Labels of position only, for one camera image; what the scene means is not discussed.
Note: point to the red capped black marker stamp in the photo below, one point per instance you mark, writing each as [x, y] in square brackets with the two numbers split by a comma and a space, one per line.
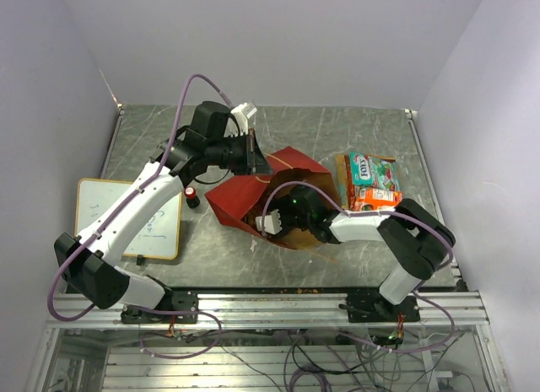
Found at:
[191, 197]

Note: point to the aluminium extrusion rail frame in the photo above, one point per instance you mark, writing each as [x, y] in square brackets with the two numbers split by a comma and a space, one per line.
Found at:
[253, 311]

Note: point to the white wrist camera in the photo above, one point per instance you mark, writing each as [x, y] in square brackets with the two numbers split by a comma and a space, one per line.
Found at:
[240, 117]
[270, 224]

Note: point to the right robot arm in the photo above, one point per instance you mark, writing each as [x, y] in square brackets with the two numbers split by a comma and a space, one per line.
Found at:
[418, 241]

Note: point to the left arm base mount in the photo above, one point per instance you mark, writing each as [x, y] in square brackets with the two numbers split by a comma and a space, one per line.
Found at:
[175, 300]

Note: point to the small whiteboard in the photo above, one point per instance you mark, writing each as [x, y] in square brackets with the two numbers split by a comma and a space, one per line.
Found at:
[159, 237]

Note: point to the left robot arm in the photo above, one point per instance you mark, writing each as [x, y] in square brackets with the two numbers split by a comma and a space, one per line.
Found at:
[217, 136]

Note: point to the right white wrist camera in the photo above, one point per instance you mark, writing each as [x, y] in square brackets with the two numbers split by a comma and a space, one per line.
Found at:
[270, 224]

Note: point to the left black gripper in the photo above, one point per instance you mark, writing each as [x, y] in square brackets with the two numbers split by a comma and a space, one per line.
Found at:
[255, 161]

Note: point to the brown snack pouch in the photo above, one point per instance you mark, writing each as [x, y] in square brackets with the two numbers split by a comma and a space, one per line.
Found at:
[346, 188]

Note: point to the small orange snack packet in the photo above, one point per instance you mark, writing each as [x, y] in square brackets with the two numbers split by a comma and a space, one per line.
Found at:
[370, 199]

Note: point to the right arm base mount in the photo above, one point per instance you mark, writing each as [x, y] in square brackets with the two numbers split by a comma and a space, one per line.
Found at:
[366, 305]

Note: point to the teal Fox's candy bag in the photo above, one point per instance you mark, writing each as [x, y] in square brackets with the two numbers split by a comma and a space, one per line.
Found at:
[371, 171]

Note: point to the red brown paper bag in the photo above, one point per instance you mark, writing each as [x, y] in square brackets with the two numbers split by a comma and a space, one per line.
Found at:
[237, 201]

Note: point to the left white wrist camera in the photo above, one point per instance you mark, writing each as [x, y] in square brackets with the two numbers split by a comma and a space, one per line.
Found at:
[240, 117]

